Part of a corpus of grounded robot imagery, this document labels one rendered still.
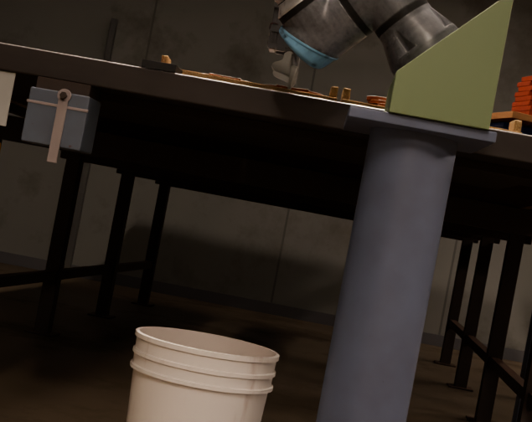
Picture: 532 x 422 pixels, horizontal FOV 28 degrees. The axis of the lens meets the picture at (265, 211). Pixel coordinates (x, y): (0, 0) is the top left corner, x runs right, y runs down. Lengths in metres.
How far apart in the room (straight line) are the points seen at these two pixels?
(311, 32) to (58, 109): 0.60
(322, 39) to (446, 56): 0.26
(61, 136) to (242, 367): 0.66
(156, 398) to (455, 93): 0.81
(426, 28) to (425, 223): 0.37
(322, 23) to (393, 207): 0.38
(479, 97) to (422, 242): 0.29
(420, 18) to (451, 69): 0.15
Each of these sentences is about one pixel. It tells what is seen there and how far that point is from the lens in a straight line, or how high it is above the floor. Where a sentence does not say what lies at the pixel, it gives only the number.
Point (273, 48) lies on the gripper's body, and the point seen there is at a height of 1.03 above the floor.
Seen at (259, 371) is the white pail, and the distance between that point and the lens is 2.09.
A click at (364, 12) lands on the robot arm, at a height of 1.06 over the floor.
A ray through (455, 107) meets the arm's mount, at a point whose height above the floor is 0.90.
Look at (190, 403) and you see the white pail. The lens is 2.06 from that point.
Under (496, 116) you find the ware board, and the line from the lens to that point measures 2.91.
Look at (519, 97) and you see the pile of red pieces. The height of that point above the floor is 1.15.
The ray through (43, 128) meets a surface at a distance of 2.34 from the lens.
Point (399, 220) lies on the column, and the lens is 1.96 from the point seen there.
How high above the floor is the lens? 0.63
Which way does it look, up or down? 1 degrees up
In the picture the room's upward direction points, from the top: 11 degrees clockwise
